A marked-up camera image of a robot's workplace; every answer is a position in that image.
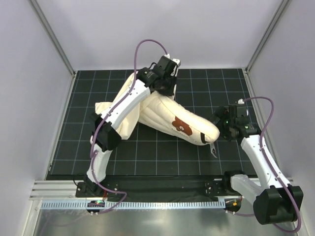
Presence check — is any left aluminium frame post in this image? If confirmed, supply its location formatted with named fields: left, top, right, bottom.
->
left=28, top=0, right=75, bottom=77

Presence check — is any aluminium rail front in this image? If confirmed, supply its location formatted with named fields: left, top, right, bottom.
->
left=29, top=178, right=300, bottom=200

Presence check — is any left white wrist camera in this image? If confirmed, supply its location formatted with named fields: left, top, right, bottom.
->
left=170, top=59, right=181, bottom=77

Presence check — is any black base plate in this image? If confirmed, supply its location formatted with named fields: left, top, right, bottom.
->
left=75, top=175, right=241, bottom=203

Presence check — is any white pillow tag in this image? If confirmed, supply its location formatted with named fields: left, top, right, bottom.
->
left=210, top=143, right=218, bottom=159

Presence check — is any cream pillow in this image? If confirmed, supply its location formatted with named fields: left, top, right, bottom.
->
left=139, top=92, right=220, bottom=146

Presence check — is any aluminium frame post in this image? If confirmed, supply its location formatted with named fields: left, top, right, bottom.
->
left=28, top=0, right=75, bottom=77
left=245, top=0, right=291, bottom=74

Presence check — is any slotted cable duct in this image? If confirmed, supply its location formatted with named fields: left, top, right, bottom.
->
left=40, top=200, right=225, bottom=210

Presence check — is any right aluminium frame post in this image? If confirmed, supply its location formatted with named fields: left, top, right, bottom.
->
left=245, top=0, right=291, bottom=74

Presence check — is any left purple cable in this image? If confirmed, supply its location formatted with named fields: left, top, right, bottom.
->
left=90, top=39, right=170, bottom=227

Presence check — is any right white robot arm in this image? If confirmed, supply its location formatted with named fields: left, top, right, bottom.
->
left=210, top=103, right=304, bottom=225

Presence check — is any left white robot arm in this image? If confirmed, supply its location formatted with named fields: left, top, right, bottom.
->
left=84, top=55, right=181, bottom=197

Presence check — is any black grid mat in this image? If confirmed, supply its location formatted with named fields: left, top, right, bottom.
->
left=47, top=68, right=255, bottom=180

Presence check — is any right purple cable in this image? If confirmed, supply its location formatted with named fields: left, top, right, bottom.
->
left=231, top=97, right=302, bottom=234

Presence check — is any purple cable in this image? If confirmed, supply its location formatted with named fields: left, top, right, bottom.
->
left=90, top=39, right=170, bottom=227
left=231, top=97, right=302, bottom=234

